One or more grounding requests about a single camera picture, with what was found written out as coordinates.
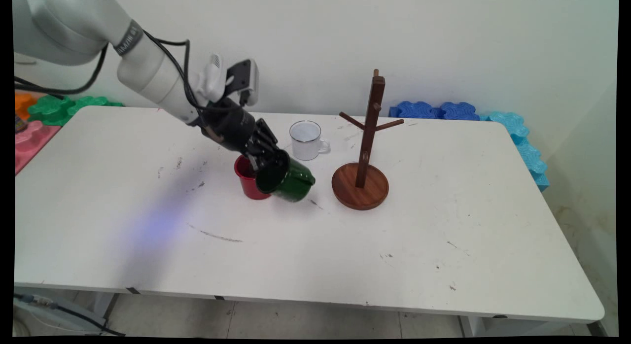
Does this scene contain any green enamel mug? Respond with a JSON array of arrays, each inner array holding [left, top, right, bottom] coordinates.
[[255, 149, 316, 203]]

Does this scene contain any orange foam tile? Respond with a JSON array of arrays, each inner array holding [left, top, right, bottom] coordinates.
[[14, 93, 38, 121]]

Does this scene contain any dark blue foam tile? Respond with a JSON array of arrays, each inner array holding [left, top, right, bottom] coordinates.
[[438, 102, 481, 121], [389, 101, 443, 120]]

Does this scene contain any white enamel mug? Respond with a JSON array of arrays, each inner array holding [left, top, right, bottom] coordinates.
[[289, 120, 330, 161]]

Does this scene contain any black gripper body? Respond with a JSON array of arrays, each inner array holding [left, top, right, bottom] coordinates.
[[199, 104, 258, 153]]

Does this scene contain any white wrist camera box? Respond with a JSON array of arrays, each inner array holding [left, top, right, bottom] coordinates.
[[197, 53, 260, 107]]

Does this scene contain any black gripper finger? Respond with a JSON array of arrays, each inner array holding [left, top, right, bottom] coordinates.
[[245, 142, 278, 171], [253, 118, 280, 151]]

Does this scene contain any grey table leg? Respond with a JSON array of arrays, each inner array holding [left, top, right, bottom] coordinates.
[[100, 293, 120, 336]]

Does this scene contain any red enamel mug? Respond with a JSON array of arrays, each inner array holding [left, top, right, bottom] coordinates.
[[234, 154, 272, 201]]

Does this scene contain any green foam tile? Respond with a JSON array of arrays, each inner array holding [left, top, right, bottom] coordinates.
[[68, 96, 124, 116], [27, 96, 75, 127]]

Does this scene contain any pink foam tile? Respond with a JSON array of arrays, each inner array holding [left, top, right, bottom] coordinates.
[[14, 120, 62, 175]]

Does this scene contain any brown wooden mug tree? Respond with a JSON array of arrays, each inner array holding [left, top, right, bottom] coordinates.
[[331, 69, 405, 211]]

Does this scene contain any black floor cable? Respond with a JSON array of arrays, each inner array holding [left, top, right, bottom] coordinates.
[[14, 293, 125, 337]]

